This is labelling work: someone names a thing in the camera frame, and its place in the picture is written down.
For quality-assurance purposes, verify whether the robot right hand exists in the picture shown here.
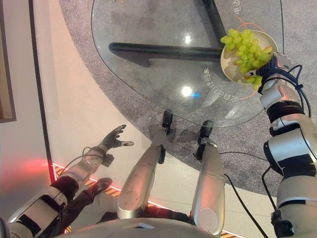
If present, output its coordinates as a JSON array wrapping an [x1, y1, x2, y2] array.
[[244, 52, 292, 83]]

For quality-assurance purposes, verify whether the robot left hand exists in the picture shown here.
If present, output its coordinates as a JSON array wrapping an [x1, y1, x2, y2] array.
[[98, 124, 135, 151]]

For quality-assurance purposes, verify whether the green grape bunch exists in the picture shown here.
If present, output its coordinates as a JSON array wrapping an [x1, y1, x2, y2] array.
[[220, 28, 273, 91]]

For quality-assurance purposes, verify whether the cream round plate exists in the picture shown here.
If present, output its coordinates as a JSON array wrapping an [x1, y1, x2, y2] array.
[[219, 30, 279, 85]]

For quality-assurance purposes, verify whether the person's shoe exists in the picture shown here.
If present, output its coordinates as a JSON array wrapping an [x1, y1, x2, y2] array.
[[88, 177, 113, 197]]

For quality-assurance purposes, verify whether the robot left leg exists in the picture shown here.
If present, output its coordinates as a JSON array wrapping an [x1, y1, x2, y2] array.
[[116, 128, 167, 221]]

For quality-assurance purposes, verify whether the robot leg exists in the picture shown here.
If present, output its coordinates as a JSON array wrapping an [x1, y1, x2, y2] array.
[[192, 137, 226, 237], [116, 128, 167, 221]]

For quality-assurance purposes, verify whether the yellow black hazard tape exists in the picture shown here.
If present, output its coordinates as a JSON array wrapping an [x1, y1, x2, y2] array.
[[51, 160, 230, 238]]

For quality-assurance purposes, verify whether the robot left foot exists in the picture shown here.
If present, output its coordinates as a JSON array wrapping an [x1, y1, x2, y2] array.
[[161, 109, 174, 136]]

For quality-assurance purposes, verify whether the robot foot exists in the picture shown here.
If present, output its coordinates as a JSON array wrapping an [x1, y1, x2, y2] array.
[[161, 109, 174, 136], [197, 120, 214, 145]]

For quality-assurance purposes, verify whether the person's leg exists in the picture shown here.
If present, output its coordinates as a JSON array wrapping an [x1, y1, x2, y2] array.
[[64, 188, 100, 225]]

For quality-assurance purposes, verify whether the glass coffee table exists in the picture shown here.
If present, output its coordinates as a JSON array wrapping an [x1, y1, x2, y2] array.
[[91, 0, 285, 128]]

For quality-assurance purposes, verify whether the grey carpet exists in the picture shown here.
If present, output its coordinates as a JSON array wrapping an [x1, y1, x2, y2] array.
[[58, 0, 317, 196]]

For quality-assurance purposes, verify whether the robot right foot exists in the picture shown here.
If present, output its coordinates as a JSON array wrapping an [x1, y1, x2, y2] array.
[[197, 120, 214, 145]]

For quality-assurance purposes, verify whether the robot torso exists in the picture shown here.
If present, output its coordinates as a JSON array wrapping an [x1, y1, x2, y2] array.
[[0, 217, 223, 238]]

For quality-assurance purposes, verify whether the black table base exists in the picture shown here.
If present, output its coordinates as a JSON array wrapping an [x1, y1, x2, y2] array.
[[108, 0, 229, 57]]

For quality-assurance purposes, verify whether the robot right leg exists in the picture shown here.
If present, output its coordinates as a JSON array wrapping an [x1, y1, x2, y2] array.
[[192, 137, 226, 237]]

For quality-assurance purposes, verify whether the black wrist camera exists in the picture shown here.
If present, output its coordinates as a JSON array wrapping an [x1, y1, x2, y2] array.
[[100, 153, 115, 168]]

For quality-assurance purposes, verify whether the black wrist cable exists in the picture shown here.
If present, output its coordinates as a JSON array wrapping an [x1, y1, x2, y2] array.
[[282, 64, 313, 118]]

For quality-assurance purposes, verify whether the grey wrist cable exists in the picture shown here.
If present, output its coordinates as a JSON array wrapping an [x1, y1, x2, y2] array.
[[57, 146, 100, 179]]

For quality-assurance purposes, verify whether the brown wooden frame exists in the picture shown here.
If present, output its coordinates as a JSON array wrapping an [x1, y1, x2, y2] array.
[[0, 0, 17, 124]]

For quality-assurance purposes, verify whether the black floor cable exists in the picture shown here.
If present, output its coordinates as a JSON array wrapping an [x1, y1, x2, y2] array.
[[218, 152, 278, 238]]

